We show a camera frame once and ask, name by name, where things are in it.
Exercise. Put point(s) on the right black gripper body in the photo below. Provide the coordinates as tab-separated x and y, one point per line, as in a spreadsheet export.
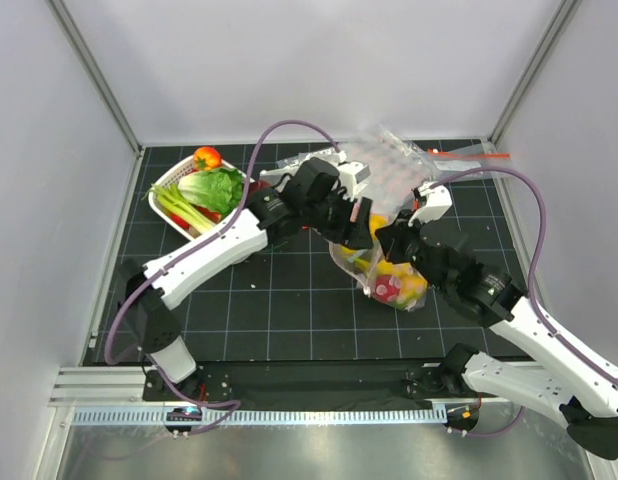
405	245

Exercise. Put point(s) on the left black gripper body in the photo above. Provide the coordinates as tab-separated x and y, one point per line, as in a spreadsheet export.
332	218

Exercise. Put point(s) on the yellow banana bunch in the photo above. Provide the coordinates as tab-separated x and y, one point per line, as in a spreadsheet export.
409	280

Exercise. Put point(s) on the clear pink-dotted zip bag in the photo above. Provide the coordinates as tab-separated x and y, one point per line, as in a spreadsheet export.
384	280

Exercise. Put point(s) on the red apple front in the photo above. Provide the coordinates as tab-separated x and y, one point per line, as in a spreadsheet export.
386	289

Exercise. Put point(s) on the yellow pepper piece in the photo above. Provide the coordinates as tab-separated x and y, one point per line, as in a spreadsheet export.
376	222

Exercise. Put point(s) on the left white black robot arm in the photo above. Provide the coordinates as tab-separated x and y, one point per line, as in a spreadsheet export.
155	289

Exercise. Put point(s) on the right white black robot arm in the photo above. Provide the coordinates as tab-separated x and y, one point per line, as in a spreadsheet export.
578	388

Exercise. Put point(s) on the clear white-dotted zip bag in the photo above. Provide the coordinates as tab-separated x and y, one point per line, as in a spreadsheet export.
274	175

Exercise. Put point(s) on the clear bag orange zipper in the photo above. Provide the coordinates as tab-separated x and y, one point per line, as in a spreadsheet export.
459	156

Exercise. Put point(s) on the dark red eggplant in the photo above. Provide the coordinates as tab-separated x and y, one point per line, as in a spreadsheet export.
257	185

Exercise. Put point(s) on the pile of red-dotted bags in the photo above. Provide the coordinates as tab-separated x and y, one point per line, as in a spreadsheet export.
396	168

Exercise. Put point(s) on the green lettuce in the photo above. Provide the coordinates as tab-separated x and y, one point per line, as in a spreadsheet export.
219	190

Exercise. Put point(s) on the black grid cutting mat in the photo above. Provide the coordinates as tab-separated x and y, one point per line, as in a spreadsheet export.
294	303

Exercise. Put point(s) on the red orange tomato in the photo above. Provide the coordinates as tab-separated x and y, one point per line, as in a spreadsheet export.
206	158

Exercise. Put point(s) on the small red strawberry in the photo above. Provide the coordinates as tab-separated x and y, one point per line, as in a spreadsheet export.
179	221

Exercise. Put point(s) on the white plastic basket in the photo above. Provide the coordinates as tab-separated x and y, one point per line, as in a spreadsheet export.
172	176

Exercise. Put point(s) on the green celery stalk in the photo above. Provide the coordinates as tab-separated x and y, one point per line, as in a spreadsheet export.
171	200

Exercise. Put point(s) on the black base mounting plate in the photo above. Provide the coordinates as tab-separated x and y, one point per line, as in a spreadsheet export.
326	385

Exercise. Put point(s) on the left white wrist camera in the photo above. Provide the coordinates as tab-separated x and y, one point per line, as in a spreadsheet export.
354	177

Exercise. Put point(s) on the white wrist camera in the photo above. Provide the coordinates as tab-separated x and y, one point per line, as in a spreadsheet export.
354	177
433	201

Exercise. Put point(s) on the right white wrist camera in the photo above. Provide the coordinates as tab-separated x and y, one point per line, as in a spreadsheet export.
433	201

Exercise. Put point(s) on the slotted aluminium cable duct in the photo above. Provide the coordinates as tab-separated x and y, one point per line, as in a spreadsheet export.
174	416

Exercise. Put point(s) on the right aluminium frame post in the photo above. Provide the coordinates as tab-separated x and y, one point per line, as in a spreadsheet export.
549	39

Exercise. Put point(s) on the aluminium frame post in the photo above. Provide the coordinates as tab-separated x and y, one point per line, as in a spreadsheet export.
549	39
76	40

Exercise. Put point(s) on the left aluminium frame post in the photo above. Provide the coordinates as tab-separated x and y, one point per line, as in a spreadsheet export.
76	40

